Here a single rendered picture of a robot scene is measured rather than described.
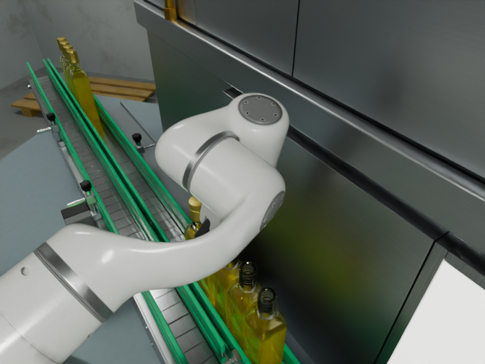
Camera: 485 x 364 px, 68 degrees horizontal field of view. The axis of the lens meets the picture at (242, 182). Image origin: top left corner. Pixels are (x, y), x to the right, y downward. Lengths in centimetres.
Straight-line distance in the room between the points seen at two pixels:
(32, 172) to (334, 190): 134
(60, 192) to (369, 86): 124
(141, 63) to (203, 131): 386
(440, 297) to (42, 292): 42
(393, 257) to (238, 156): 27
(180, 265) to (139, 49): 390
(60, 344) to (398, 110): 41
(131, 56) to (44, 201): 295
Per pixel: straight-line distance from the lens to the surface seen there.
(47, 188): 155
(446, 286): 50
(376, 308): 60
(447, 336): 54
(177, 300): 90
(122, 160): 135
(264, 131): 39
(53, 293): 31
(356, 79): 50
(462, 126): 43
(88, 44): 452
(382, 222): 50
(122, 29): 419
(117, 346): 103
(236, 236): 32
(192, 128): 37
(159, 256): 31
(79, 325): 32
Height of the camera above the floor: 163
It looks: 39 degrees down
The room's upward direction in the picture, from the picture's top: straight up
